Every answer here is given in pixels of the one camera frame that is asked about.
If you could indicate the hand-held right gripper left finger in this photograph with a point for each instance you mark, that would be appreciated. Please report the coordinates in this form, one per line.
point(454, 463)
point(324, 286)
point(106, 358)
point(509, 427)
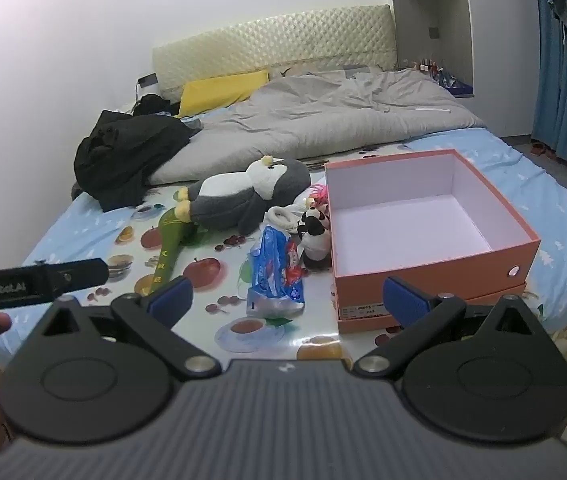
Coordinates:
point(172, 300)

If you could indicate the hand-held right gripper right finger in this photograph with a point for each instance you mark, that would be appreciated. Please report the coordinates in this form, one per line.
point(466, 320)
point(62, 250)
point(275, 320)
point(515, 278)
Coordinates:
point(404, 302)

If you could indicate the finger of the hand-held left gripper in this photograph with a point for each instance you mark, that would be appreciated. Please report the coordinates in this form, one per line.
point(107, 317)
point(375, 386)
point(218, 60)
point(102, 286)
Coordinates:
point(80, 272)

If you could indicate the blue red plastic packet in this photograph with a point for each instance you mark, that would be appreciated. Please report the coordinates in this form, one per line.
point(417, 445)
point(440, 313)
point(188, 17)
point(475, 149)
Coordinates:
point(271, 270)

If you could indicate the small panda plush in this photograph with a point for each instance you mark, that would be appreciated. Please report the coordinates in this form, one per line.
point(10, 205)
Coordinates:
point(316, 240)

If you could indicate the white textured cloth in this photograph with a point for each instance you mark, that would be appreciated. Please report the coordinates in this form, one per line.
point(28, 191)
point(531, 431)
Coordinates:
point(281, 217)

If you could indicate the yellow chick pink feather toy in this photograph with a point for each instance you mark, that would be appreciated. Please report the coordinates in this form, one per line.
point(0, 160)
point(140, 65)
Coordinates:
point(319, 195)

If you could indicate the fruit printed mat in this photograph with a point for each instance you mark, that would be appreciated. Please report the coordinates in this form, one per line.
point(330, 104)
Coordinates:
point(213, 305)

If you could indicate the green embroidered massage stick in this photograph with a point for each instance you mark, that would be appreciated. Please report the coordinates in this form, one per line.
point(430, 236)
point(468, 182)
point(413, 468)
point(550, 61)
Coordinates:
point(168, 245)

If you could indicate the grey white penguin plush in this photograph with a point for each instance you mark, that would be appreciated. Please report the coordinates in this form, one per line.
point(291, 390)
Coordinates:
point(233, 200)

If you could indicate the black jacket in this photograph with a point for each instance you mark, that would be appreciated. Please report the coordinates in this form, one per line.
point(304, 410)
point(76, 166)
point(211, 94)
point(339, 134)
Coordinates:
point(123, 155)

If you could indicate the black cloth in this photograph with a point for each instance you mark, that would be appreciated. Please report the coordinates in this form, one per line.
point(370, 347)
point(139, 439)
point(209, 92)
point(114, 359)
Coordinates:
point(152, 105)

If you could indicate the light blue bedsheet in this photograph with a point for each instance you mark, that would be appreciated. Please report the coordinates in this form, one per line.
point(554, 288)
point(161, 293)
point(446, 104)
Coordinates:
point(538, 175)

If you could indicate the white thin stick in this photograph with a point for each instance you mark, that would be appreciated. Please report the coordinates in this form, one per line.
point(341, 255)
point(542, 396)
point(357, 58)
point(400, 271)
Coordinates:
point(432, 109)

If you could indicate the grey duvet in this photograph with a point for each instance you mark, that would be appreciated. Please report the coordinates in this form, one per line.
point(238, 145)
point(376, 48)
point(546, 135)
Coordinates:
point(313, 120)

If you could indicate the yellow pillow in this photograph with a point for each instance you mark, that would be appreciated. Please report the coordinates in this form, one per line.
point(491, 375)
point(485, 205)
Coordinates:
point(223, 91)

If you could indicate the blue storage tray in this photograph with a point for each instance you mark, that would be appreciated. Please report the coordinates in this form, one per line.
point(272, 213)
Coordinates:
point(456, 85)

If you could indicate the row of small bottles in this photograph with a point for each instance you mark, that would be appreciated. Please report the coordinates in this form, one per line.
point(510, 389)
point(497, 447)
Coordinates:
point(426, 66)

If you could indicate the cream quilted headboard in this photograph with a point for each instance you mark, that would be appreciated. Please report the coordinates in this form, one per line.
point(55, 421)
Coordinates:
point(273, 40)

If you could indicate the white wardrobe cabinet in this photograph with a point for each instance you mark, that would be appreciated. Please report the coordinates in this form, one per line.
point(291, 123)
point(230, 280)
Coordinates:
point(498, 35)

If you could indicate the grey wall switch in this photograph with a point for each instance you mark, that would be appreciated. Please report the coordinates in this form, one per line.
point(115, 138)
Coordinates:
point(434, 33)

